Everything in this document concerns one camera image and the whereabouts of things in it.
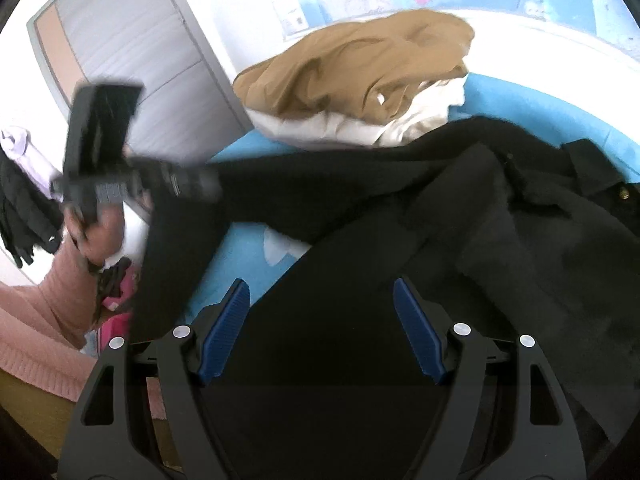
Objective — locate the large black garment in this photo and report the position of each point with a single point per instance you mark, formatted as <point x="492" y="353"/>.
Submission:
<point x="507" y="233"/>

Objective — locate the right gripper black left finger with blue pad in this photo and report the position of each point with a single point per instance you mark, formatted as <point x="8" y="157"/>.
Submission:
<point x="111" y="434"/>

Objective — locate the lilac garment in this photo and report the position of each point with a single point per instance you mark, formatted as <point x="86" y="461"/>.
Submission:
<point x="20" y="160"/>

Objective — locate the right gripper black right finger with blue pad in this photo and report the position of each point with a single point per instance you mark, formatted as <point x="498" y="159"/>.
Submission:
<point x="503" y="413"/>

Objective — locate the brown folded garment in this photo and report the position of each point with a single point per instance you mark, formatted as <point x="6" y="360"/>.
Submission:
<point x="370" y="70"/>

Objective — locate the person's left hand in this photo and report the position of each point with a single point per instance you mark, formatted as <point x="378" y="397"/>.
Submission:
<point x="118" y="232"/>

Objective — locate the grey wooden door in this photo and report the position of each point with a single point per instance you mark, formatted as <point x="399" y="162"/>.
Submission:
<point x="187" y="111"/>

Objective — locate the pink and black clothes pile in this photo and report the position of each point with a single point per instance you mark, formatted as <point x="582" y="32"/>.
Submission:
<point x="116" y="286"/>

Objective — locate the black hanging garment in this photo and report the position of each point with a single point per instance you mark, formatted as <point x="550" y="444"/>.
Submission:
<point x="28" y="218"/>

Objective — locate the white folded garment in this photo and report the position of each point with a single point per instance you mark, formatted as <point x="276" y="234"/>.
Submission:
<point x="429" y="110"/>

